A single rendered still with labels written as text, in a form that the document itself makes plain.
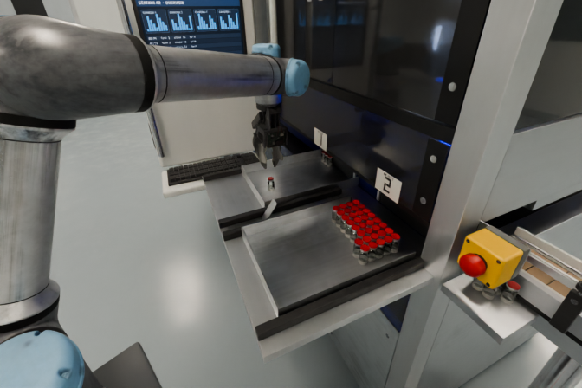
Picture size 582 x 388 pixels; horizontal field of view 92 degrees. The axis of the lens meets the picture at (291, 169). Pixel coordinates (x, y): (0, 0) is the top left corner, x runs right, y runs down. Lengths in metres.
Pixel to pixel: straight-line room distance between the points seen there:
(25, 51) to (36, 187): 0.20
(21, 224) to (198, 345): 1.26
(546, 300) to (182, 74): 0.74
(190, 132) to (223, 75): 0.89
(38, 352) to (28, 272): 0.11
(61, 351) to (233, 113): 1.06
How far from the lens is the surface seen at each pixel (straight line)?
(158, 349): 1.72
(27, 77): 0.39
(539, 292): 0.74
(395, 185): 0.72
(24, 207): 0.53
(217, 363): 1.60
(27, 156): 0.51
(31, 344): 0.55
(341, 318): 0.62
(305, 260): 0.70
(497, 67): 0.54
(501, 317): 0.72
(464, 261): 0.61
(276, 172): 1.05
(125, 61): 0.38
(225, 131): 1.37
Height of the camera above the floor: 1.39
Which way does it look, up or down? 28 degrees down
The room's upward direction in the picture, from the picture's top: 1 degrees counter-clockwise
